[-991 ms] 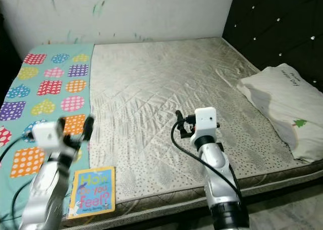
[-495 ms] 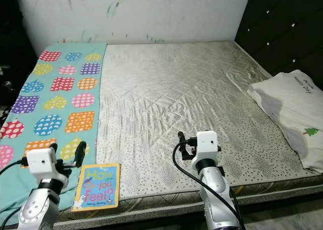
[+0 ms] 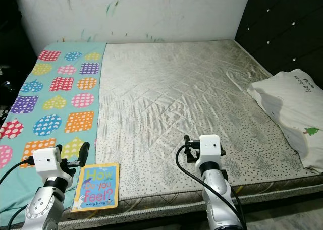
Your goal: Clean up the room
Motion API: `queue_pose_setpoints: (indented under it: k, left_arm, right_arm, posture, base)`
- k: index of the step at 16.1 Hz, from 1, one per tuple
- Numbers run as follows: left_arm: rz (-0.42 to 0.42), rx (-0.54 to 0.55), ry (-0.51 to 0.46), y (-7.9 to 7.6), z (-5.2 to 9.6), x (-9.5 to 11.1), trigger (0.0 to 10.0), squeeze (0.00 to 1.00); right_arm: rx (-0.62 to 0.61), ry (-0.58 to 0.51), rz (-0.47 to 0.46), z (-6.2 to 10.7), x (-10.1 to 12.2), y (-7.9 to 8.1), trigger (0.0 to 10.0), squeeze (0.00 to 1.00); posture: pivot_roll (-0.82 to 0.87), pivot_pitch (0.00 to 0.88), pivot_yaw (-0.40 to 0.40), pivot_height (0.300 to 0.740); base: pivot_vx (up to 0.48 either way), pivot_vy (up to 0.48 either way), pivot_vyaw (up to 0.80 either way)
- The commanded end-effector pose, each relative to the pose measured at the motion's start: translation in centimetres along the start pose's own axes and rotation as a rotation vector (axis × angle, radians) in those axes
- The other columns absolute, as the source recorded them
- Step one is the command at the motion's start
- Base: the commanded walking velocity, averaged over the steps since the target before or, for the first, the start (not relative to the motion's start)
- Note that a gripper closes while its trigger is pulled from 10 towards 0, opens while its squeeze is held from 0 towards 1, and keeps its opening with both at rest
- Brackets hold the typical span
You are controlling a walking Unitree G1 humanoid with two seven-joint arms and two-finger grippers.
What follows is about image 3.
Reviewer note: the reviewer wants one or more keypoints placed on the dark tufted headboard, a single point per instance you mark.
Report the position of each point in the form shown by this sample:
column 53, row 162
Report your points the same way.
column 282, row 28

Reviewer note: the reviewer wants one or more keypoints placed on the yellow blue children's book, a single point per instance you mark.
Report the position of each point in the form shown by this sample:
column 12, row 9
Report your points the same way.
column 98, row 187

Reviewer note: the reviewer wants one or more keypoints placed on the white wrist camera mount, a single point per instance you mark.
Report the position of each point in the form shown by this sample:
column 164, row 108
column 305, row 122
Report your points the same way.
column 48, row 162
column 209, row 147

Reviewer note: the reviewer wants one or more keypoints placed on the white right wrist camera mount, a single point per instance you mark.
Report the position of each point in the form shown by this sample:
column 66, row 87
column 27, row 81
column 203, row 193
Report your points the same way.
column 209, row 147

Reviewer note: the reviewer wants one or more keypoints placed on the white pillow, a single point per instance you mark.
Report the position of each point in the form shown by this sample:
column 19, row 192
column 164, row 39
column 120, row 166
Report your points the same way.
column 292, row 109

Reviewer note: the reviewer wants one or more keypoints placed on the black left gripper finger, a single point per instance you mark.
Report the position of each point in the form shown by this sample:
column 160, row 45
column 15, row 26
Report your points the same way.
column 59, row 147
column 84, row 152

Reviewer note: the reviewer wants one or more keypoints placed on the teal colourful patterned mat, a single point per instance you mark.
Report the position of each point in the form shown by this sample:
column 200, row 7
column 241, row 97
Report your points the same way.
column 60, row 104

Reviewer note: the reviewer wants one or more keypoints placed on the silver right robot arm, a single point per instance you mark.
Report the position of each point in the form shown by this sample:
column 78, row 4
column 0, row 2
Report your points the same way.
column 214, row 189

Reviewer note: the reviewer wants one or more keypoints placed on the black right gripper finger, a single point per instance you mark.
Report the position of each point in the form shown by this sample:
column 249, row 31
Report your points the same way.
column 186, row 140

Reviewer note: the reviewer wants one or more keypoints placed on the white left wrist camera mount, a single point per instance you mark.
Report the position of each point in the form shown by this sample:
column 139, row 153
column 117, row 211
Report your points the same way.
column 48, row 162

